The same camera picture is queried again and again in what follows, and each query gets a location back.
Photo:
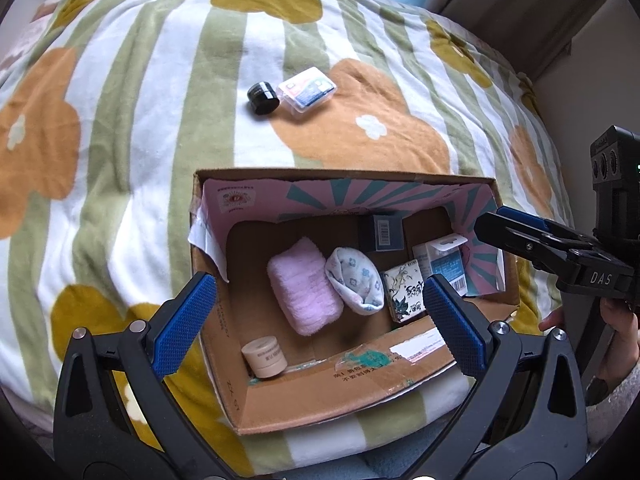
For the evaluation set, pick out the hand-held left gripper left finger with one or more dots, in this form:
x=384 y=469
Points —
x=185 y=325

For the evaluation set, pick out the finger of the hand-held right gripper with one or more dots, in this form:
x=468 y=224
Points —
x=515 y=242
x=522 y=217

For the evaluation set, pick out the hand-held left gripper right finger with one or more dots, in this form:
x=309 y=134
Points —
x=455 y=325

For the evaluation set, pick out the cardboard box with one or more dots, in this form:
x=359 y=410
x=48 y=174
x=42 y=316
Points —
x=240 y=350

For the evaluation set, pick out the black-white patterned small box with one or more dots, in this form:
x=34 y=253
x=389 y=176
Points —
x=404 y=292

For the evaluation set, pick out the blue-white blister pack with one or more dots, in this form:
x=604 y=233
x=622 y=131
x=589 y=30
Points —
x=445 y=262

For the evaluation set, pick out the small beige jar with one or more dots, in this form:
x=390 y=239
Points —
x=264 y=357

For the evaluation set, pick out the white patterned sock roll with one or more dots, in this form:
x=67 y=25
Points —
x=355 y=277

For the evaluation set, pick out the small dark box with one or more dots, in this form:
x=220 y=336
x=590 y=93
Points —
x=382 y=232

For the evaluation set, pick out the pink towel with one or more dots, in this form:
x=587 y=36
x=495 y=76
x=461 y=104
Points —
x=305 y=285

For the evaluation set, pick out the person's right forearm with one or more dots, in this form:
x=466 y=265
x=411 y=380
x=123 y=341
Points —
x=620 y=400

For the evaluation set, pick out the person's right hand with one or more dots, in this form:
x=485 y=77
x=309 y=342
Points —
x=625 y=322

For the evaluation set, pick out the floral striped blanket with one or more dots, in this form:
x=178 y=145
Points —
x=125 y=135

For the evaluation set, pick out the small black jar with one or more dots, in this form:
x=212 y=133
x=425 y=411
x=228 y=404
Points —
x=262 y=97

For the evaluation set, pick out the clear plastic case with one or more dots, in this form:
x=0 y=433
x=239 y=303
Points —
x=307 y=91

